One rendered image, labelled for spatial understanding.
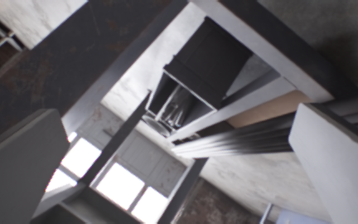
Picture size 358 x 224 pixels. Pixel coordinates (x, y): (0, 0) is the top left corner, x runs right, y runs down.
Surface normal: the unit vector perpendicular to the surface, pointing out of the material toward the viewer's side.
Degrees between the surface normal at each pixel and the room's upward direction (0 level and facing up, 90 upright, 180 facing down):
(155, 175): 90
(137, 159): 90
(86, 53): 90
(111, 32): 90
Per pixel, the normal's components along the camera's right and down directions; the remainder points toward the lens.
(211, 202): 0.25, -0.22
